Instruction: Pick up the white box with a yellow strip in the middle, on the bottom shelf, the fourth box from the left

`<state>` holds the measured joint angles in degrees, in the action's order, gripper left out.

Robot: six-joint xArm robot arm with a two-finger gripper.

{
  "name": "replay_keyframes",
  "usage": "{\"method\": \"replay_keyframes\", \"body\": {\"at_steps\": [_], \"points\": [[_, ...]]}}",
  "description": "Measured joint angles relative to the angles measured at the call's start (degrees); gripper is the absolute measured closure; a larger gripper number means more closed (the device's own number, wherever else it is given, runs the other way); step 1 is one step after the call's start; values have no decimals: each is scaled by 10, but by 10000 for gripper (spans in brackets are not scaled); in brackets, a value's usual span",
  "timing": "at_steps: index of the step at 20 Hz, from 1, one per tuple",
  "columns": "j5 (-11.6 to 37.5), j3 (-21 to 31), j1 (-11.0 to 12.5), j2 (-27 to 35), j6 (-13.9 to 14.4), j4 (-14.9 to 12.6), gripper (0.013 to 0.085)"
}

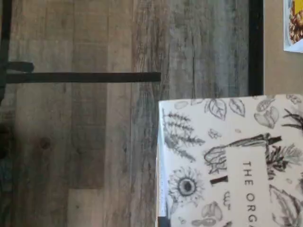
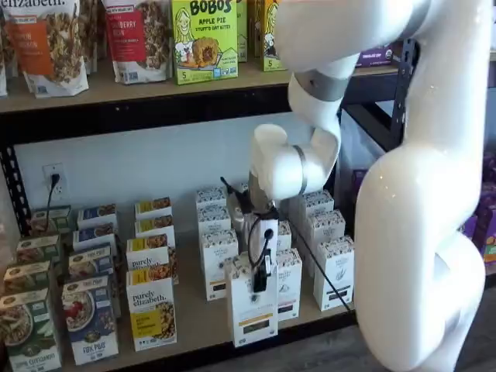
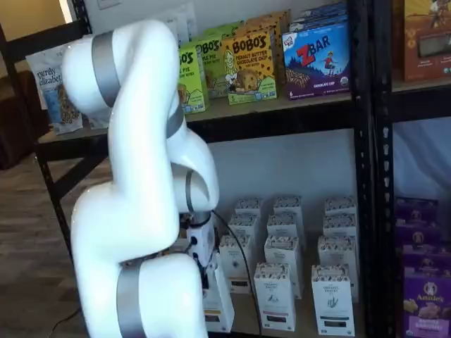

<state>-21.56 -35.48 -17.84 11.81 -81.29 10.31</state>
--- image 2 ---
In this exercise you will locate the wooden shelf board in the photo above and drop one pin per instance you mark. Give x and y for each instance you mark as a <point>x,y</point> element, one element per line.
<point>190,310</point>
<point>116,93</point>

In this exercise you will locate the granola bag red label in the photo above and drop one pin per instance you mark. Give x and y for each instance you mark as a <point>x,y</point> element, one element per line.
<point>128,38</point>

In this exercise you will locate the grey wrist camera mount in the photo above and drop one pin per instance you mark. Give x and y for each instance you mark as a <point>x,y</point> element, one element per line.
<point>238,213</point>

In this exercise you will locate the white box pink strip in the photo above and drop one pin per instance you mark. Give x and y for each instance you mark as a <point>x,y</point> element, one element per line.
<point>284,236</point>
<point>290,286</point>

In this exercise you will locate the blue oatmeal box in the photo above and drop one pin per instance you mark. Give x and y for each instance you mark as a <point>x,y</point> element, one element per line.
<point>97,215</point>
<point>91,261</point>
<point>91,329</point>
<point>93,236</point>

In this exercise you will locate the green oatmeal box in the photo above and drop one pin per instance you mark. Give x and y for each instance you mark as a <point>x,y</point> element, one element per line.
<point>29,337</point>
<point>27,277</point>
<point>36,250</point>
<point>50,219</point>

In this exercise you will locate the white box grey strip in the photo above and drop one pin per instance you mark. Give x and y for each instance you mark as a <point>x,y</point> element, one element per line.
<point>337,263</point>
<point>325,226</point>
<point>317,201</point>

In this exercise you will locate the white yellow oatmeal box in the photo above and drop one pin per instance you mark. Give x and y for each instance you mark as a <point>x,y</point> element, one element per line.
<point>151,317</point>
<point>153,207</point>
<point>149,257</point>
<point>155,228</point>

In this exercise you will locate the black metal shelf rack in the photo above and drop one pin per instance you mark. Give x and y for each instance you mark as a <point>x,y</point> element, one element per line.
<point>116,126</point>

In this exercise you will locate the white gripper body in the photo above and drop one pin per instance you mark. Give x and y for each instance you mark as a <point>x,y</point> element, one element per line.
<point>272,226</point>

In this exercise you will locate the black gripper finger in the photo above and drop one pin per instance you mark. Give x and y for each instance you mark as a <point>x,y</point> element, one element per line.
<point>261,279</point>

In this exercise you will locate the green Bobo's box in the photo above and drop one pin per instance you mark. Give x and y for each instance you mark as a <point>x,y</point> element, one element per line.
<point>205,38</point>
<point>242,31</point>

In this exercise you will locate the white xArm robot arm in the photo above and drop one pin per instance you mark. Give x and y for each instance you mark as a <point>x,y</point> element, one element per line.
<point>407,232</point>

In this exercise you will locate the blue Z Bar box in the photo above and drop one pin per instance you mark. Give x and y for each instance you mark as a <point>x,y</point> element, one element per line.
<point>379,58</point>

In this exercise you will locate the white wall outlet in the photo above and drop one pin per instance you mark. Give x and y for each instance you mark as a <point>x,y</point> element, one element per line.
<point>60,191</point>

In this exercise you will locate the yellow Bobo's box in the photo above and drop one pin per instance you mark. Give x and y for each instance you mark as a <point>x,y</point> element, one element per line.
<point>271,62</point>

